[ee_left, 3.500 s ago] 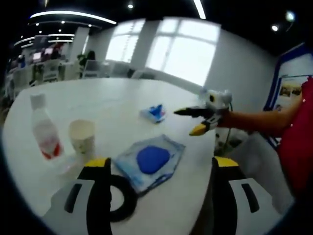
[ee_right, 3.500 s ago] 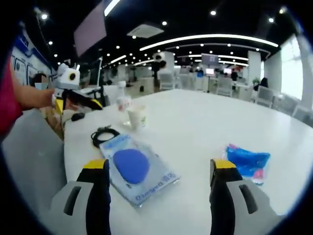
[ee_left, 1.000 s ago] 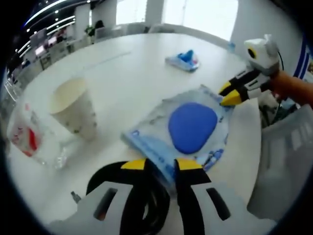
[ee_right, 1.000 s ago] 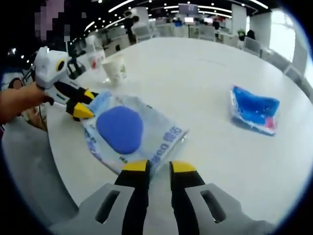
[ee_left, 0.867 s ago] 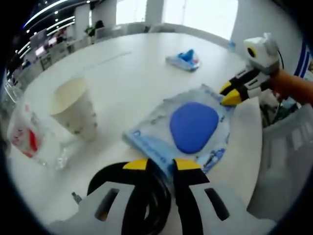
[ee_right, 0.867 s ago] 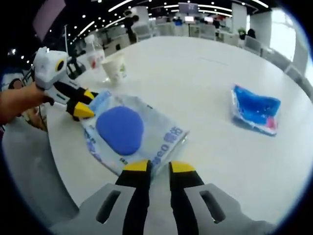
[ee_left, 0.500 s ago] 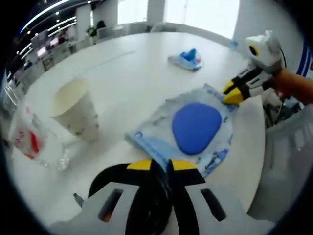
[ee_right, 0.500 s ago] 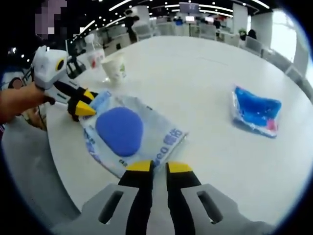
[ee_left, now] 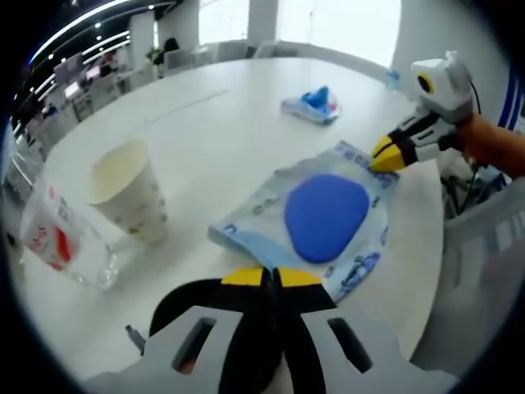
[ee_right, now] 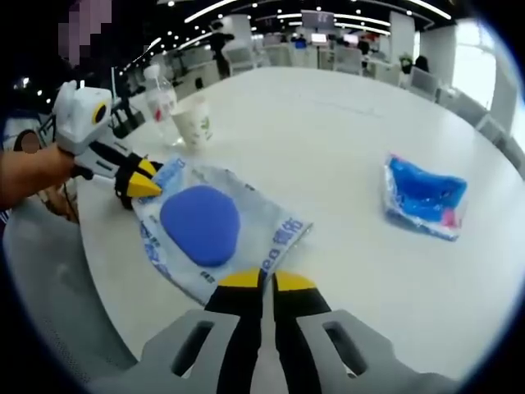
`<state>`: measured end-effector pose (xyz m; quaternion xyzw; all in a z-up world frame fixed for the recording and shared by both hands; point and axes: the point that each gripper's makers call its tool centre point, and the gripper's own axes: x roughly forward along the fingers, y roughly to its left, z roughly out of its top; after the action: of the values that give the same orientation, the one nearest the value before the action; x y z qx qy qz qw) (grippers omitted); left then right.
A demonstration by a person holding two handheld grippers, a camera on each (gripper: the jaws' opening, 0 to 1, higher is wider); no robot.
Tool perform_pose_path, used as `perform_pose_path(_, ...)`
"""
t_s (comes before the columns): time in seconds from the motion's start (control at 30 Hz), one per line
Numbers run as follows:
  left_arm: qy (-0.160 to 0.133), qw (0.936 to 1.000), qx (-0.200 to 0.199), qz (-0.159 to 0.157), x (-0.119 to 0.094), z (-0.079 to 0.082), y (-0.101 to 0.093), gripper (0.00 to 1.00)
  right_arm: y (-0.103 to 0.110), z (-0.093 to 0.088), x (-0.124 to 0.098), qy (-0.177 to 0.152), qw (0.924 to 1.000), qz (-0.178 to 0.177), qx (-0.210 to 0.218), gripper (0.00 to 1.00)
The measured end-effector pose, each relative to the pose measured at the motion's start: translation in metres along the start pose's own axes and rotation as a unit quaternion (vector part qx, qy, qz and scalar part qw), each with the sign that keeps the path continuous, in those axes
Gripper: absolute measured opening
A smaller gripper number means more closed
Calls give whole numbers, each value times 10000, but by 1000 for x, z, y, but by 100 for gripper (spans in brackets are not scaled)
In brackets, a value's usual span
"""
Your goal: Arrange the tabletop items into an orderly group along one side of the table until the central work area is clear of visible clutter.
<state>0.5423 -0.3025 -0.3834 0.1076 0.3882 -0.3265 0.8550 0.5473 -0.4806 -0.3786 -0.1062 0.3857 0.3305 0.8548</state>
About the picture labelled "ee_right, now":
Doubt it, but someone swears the white paper cup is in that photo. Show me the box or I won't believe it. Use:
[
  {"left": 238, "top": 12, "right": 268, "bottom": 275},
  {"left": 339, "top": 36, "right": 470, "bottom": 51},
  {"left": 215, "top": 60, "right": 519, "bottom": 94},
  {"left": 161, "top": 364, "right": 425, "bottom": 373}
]
[{"left": 170, "top": 94, "right": 215, "bottom": 149}]

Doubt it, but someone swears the white office chair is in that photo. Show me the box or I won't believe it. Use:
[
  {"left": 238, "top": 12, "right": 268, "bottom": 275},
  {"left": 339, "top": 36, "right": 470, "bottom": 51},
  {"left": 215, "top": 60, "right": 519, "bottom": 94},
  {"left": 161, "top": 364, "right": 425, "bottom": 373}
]
[
  {"left": 334, "top": 43, "right": 364, "bottom": 75},
  {"left": 475, "top": 112, "right": 509, "bottom": 144},
  {"left": 227, "top": 43, "right": 263, "bottom": 75},
  {"left": 409, "top": 65, "right": 440, "bottom": 98}
]

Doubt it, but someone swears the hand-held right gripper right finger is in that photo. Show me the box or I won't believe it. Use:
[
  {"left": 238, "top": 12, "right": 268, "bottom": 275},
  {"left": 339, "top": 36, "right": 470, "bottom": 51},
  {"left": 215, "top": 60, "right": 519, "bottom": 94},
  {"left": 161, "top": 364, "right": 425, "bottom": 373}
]
[{"left": 272, "top": 269, "right": 397, "bottom": 394}]

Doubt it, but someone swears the clear water bottle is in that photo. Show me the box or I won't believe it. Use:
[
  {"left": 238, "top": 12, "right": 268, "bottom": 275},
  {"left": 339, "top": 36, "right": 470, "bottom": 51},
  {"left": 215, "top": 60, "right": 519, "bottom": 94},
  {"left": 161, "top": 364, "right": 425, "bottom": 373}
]
[{"left": 142, "top": 64, "right": 178, "bottom": 148}]

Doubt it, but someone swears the large bright window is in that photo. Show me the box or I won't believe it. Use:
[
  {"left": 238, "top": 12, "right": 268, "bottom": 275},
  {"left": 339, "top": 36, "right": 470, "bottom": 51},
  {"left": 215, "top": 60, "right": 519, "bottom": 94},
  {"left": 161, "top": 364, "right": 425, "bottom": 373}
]
[{"left": 453, "top": 20, "right": 518, "bottom": 136}]

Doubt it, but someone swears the blue plastic packet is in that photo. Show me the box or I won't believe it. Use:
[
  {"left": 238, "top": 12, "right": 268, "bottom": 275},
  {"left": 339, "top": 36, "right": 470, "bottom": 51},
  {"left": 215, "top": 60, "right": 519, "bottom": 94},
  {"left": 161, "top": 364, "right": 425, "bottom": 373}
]
[{"left": 383, "top": 152, "right": 468, "bottom": 242}]

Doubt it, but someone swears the blue white tissue packet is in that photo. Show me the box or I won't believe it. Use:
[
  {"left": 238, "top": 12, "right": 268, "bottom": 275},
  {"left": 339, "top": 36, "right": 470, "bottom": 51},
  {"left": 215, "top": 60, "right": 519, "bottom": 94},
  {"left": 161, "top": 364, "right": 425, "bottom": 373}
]
[{"left": 130, "top": 153, "right": 313, "bottom": 307}]

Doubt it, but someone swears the grey mesh office chair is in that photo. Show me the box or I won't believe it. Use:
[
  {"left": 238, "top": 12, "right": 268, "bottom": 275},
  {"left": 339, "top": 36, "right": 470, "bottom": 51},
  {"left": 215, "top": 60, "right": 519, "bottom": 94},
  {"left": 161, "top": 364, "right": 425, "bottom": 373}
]
[{"left": 2, "top": 200, "right": 139, "bottom": 387}]

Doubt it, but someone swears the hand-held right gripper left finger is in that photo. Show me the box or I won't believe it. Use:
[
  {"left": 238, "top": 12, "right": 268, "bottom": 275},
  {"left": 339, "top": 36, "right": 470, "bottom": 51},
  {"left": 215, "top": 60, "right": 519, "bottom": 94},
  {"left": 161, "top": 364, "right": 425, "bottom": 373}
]
[{"left": 141, "top": 266, "right": 274, "bottom": 394}]

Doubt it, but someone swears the dark equipment rack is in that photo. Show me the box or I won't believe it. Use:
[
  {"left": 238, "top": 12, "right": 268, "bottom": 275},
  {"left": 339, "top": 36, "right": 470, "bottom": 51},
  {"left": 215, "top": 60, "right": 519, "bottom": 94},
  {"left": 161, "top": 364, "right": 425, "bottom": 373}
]
[{"left": 107, "top": 96, "right": 148, "bottom": 140}]

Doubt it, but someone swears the person's left hand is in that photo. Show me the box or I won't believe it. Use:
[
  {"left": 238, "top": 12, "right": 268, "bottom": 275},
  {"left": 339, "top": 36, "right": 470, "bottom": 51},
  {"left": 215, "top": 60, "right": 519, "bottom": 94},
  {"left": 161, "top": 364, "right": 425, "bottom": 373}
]
[{"left": 38, "top": 143, "right": 78, "bottom": 186}]

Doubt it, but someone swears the curved ceiling light strip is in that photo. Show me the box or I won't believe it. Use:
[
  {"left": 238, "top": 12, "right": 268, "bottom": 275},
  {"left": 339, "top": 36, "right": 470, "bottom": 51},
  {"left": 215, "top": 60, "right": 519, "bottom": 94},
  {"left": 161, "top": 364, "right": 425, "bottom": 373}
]
[{"left": 184, "top": 0, "right": 243, "bottom": 22}]

